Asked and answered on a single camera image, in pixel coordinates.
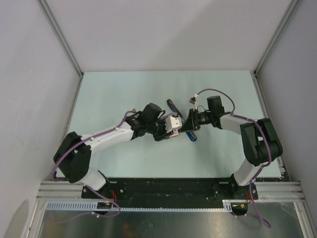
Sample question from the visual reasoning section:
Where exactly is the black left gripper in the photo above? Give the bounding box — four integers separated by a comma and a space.
147, 116, 173, 142

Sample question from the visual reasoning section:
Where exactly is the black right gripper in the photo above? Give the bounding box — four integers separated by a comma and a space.
178, 109, 213, 133

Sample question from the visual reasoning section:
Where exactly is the blue and black stapler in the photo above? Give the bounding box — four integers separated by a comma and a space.
166, 99, 197, 142

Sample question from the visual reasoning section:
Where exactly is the red white staple box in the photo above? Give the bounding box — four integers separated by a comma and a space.
170, 129, 179, 138

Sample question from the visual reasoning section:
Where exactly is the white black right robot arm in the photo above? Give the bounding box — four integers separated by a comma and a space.
179, 96, 283, 199

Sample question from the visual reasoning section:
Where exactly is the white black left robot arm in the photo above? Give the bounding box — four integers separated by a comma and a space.
51, 103, 181, 198

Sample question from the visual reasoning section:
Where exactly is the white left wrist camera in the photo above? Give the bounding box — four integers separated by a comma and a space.
165, 116, 182, 133

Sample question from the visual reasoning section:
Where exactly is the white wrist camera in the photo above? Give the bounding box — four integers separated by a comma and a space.
189, 94, 199, 108
165, 116, 182, 133

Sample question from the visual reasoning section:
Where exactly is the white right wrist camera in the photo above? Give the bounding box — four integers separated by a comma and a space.
189, 94, 199, 108

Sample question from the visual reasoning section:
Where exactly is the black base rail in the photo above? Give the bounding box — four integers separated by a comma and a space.
81, 176, 258, 209

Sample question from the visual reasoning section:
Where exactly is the white slotted cable duct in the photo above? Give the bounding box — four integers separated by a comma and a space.
46, 201, 232, 212

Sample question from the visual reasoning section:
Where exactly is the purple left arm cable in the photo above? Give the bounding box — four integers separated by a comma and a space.
47, 111, 179, 224

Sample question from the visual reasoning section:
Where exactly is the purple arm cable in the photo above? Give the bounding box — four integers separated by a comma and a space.
194, 88, 272, 228
47, 111, 179, 224

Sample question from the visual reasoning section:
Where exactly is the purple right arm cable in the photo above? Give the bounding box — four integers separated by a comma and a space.
194, 88, 272, 228

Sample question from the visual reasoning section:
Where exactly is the aluminium frame crossbar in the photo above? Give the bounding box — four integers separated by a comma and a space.
36, 181, 306, 202

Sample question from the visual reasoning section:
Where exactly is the aluminium frame post right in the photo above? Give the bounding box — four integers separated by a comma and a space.
253, 0, 302, 76

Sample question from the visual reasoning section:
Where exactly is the aluminium frame post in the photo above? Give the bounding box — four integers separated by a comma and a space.
37, 0, 83, 76
253, 0, 302, 76

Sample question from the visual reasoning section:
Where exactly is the aluminium frame post left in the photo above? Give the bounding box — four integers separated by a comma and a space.
37, 0, 83, 76

